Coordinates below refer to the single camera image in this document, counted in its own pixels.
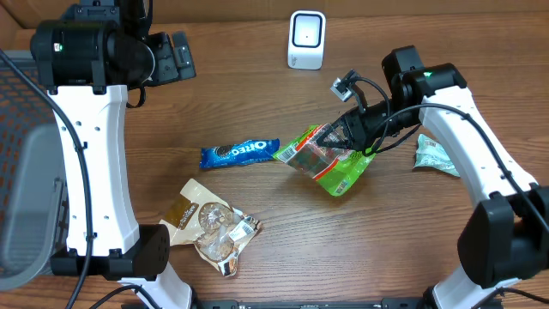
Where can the beige brown cookie bag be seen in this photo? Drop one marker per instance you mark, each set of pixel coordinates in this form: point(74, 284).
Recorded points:
point(217, 230)

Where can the grey plastic basket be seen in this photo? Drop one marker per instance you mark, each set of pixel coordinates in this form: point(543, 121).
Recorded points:
point(33, 185)

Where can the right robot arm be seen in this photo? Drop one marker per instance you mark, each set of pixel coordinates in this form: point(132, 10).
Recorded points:
point(506, 238)

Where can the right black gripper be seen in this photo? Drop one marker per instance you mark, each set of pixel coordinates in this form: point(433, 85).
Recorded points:
point(356, 128)

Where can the blue Oreo cookie pack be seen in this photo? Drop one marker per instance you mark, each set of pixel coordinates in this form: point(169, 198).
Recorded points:
point(240, 154)

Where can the Haribo gummy worms bag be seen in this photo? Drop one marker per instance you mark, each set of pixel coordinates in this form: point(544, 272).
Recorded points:
point(335, 169)

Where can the mint green wipes pack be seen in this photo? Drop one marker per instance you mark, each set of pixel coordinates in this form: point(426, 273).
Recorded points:
point(430, 153)

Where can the white barcode scanner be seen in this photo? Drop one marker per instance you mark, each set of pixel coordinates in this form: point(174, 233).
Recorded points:
point(306, 40)

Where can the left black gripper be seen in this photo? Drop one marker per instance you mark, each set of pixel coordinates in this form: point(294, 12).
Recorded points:
point(171, 66)

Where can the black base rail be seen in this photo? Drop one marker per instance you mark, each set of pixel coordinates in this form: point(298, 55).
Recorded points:
point(386, 303)

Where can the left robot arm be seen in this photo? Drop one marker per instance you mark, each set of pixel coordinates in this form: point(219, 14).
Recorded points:
point(88, 61)

